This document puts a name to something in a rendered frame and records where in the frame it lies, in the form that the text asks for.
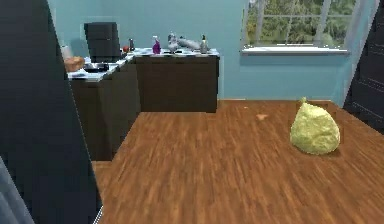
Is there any dark brown kitchen counter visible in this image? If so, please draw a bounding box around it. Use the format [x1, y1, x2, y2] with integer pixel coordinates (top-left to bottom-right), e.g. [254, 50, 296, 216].
[66, 47, 221, 162]

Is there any white framed window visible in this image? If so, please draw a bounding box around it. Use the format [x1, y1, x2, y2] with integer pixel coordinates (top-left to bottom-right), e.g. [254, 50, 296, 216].
[239, 0, 372, 56]

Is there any brown bread loaf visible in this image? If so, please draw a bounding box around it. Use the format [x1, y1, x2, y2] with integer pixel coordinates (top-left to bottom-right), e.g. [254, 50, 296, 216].
[64, 56, 86, 73]

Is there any grey sink faucet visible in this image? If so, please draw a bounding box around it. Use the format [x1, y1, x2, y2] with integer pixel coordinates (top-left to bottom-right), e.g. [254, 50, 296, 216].
[178, 36, 202, 52]

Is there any white paper towel roll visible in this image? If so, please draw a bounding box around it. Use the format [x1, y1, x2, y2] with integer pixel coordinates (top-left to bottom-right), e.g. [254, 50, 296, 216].
[60, 45, 74, 61]

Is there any black frying pan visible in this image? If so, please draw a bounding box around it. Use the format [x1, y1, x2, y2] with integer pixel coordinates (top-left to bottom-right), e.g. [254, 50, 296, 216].
[83, 62, 110, 73]

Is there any grey soap bottle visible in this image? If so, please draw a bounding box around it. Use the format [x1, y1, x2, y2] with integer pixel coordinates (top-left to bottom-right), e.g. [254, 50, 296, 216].
[199, 34, 209, 55]

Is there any yellow-green garbage bag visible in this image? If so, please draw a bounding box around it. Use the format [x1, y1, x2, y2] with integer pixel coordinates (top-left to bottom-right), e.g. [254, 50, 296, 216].
[289, 96, 342, 156]

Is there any black shelving unit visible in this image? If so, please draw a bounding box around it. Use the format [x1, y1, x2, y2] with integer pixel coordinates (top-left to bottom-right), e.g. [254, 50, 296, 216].
[342, 0, 384, 135]

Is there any purple spray bottle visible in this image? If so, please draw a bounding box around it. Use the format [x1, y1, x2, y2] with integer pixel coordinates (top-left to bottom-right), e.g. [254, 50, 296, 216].
[151, 35, 162, 55]

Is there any white floral kettle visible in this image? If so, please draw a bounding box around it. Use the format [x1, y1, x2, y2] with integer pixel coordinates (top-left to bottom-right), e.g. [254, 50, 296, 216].
[167, 32, 180, 54]

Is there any black coffee machine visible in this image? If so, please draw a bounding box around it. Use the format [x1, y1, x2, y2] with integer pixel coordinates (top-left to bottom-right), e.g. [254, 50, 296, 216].
[83, 21, 123, 64]

